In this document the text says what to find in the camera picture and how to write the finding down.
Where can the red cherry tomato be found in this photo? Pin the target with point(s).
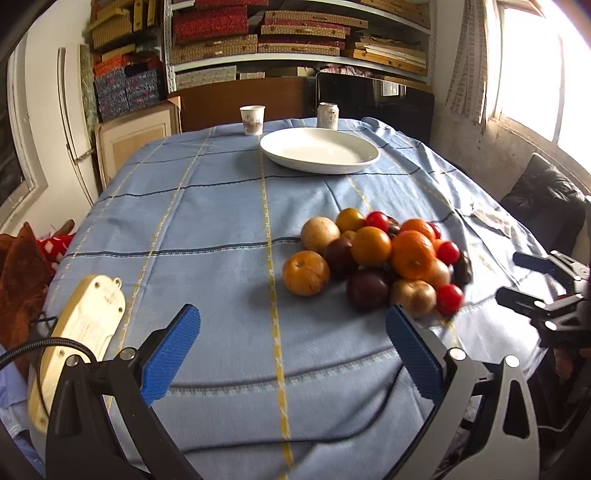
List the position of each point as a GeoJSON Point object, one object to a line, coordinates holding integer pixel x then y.
{"type": "Point", "coordinates": [449, 299]}

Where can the white drink can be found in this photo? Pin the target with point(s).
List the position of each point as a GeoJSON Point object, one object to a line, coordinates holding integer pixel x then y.
{"type": "Point", "coordinates": [328, 116]}

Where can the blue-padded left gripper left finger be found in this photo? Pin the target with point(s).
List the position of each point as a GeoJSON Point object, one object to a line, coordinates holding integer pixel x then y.
{"type": "Point", "coordinates": [81, 442]}

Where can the framed wooden panel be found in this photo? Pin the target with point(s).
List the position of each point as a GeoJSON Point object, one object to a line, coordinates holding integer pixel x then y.
{"type": "Point", "coordinates": [118, 139]}

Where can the white metal shelf unit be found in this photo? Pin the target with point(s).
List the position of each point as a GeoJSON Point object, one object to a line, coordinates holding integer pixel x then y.
{"type": "Point", "coordinates": [391, 39]}

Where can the dark purple plum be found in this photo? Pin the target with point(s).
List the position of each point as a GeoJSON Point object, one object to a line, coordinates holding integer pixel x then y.
{"type": "Point", "coordinates": [367, 290]}

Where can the dark mangosteen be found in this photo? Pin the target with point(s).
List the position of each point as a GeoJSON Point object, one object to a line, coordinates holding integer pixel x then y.
{"type": "Point", "coordinates": [463, 270]}

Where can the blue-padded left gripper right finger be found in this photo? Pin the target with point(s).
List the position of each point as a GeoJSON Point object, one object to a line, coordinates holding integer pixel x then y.
{"type": "Point", "coordinates": [483, 423]}

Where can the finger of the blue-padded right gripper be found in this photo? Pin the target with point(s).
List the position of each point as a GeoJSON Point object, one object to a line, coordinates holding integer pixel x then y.
{"type": "Point", "coordinates": [536, 263]}
{"type": "Point", "coordinates": [519, 302]}

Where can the tan round potato fruit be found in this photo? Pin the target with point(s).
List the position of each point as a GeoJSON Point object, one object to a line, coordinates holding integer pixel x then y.
{"type": "Point", "coordinates": [318, 232]}

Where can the brown stuffed cushion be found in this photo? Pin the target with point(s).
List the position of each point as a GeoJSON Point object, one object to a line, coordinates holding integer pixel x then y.
{"type": "Point", "coordinates": [25, 277]}

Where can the blue checked tablecloth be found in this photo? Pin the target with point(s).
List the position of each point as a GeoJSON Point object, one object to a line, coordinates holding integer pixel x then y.
{"type": "Point", "coordinates": [278, 386]}

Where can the orange persimmon fruit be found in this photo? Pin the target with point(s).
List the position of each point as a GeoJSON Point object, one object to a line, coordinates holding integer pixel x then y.
{"type": "Point", "coordinates": [371, 247]}

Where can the white paper cup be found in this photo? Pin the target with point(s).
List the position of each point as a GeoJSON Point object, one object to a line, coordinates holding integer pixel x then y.
{"type": "Point", "coordinates": [252, 119]}

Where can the black leather chair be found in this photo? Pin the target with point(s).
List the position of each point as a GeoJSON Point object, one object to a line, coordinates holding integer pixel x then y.
{"type": "Point", "coordinates": [548, 204]}

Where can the white power strip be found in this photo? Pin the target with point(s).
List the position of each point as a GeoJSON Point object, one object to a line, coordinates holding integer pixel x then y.
{"type": "Point", "coordinates": [90, 317]}

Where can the brown wooden board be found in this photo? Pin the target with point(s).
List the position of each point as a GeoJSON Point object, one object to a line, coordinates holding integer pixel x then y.
{"type": "Point", "coordinates": [216, 104]}

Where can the white oval plate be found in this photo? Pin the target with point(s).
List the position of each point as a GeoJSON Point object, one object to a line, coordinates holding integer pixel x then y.
{"type": "Point", "coordinates": [319, 151]}

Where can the large orange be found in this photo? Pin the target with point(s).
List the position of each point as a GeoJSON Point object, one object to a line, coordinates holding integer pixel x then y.
{"type": "Point", "coordinates": [412, 254]}

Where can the small yellow orange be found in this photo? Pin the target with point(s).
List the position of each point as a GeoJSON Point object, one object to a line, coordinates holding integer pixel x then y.
{"type": "Point", "coordinates": [350, 219]}

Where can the large orange-yellow passion fruit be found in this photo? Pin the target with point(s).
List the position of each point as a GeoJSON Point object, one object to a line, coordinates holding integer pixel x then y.
{"type": "Point", "coordinates": [306, 273]}

